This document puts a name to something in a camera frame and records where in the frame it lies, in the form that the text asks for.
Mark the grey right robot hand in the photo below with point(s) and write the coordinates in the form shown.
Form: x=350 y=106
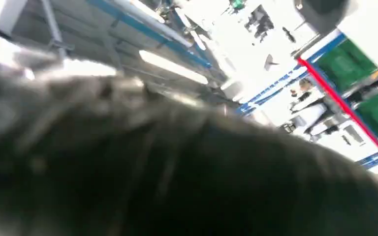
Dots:
x=192 y=182

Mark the long ceiling light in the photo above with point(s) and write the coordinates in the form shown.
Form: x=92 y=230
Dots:
x=172 y=66

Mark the person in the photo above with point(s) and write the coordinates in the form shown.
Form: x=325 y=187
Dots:
x=308 y=104

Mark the blue ceiling beam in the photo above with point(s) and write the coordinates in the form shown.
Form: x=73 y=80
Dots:
x=150 y=32

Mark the red stripe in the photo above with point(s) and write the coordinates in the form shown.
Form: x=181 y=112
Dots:
x=345 y=109

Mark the black round object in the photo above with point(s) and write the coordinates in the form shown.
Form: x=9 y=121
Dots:
x=322 y=13

